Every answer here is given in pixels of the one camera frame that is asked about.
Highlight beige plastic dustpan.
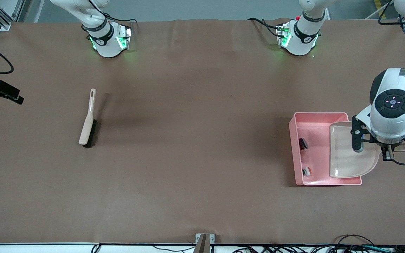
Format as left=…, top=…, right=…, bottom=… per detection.
left=329, top=121, right=405, bottom=179

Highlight beige hand brush black bristles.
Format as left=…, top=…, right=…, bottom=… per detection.
left=78, top=88, right=97, bottom=148

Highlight pink plastic bin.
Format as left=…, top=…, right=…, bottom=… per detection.
left=289, top=112, right=362, bottom=186

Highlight brown table mat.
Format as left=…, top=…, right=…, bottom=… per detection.
left=0, top=18, right=405, bottom=245

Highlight black cable bundle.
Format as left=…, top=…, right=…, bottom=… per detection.
left=231, top=234, right=405, bottom=253

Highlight black right base cable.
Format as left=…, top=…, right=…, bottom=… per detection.
left=92, top=0, right=139, bottom=27

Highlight black base cable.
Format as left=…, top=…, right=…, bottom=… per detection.
left=247, top=18, right=281, bottom=38
left=92, top=0, right=139, bottom=27

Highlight black left base cable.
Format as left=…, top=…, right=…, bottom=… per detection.
left=247, top=18, right=281, bottom=38

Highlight grey metal edge bracket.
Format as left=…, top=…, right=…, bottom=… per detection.
left=193, top=233, right=216, bottom=253

